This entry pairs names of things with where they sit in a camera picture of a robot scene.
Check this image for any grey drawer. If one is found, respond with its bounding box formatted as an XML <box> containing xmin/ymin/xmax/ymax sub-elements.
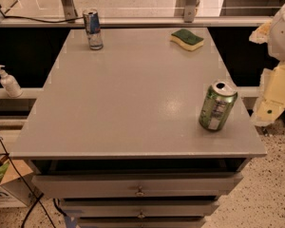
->
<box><xmin>32</xmin><ymin>173</ymin><xmax>243</xmax><ymax>199</ymax></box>
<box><xmin>61</xmin><ymin>199</ymin><xmax>219</xmax><ymax>219</ymax></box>
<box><xmin>77</xmin><ymin>218</ymin><xmax>205</xmax><ymax>228</ymax></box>

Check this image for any grey metal post left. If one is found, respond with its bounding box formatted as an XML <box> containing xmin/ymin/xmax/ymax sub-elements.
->
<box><xmin>61</xmin><ymin>0</ymin><xmax>78</xmax><ymax>23</ymax></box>

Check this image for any cardboard box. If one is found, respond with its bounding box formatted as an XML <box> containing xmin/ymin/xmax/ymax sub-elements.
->
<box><xmin>0</xmin><ymin>155</ymin><xmax>34</xmax><ymax>208</ymax></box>

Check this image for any grey drawer cabinet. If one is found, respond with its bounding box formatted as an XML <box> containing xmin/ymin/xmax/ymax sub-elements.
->
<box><xmin>9</xmin><ymin>27</ymin><xmax>268</xmax><ymax>228</ymax></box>

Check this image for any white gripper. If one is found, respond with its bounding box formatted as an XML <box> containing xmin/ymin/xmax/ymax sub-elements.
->
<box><xmin>249</xmin><ymin>4</ymin><xmax>285</xmax><ymax>126</ymax></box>

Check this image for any top grey drawer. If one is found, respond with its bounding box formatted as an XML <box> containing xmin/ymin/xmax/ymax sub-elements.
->
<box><xmin>32</xmin><ymin>173</ymin><xmax>243</xmax><ymax>199</ymax></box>

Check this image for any white pump bottle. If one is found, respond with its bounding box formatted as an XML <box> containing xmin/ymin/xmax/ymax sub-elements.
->
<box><xmin>0</xmin><ymin>65</ymin><xmax>23</xmax><ymax>98</ymax></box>

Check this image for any black cable on ledge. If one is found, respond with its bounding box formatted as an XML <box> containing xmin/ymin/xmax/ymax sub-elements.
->
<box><xmin>3</xmin><ymin>14</ymin><xmax>84</xmax><ymax>24</ymax></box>

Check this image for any middle grey drawer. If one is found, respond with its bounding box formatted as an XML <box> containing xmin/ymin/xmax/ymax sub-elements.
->
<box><xmin>61</xmin><ymin>199</ymin><xmax>219</xmax><ymax>219</ymax></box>

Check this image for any grey metal post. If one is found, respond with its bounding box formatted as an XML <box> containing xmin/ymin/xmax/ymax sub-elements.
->
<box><xmin>61</xmin><ymin>0</ymin><xmax>78</xmax><ymax>23</ymax></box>
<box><xmin>183</xmin><ymin>0</ymin><xmax>198</xmax><ymax>23</ymax></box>

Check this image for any blue silver redbull can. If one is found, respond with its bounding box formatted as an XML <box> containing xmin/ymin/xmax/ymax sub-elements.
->
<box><xmin>83</xmin><ymin>9</ymin><xmax>104</xmax><ymax>50</ymax></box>

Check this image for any bottom grey drawer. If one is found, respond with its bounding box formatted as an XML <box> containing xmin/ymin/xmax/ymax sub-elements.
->
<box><xmin>77</xmin><ymin>218</ymin><xmax>205</xmax><ymax>228</ymax></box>

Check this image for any green soda can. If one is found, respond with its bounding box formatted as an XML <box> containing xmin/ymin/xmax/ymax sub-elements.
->
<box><xmin>199</xmin><ymin>80</ymin><xmax>238</xmax><ymax>131</ymax></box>

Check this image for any black floor cable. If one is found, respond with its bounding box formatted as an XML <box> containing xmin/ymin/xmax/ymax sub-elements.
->
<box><xmin>0</xmin><ymin>123</ymin><xmax>58</xmax><ymax>228</ymax></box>

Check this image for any grey metal post right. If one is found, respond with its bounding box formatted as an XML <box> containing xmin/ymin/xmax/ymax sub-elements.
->
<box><xmin>183</xmin><ymin>0</ymin><xmax>198</xmax><ymax>23</ymax></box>

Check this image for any green yellow sponge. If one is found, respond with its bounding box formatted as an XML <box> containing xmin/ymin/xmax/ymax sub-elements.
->
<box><xmin>170</xmin><ymin>28</ymin><xmax>204</xmax><ymax>51</ymax></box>

